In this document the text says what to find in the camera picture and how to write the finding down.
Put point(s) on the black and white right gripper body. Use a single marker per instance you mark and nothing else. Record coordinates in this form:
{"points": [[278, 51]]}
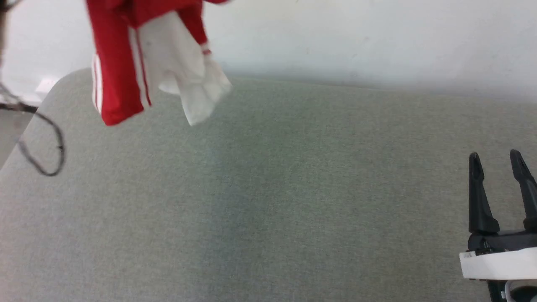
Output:
{"points": [[503, 264]]}

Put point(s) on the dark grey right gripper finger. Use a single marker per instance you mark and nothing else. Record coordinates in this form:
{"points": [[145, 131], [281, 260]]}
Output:
{"points": [[477, 201], [529, 197]]}

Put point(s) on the red and white sports garment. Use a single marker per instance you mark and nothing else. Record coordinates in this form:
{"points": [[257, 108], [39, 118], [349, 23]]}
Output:
{"points": [[115, 63]]}

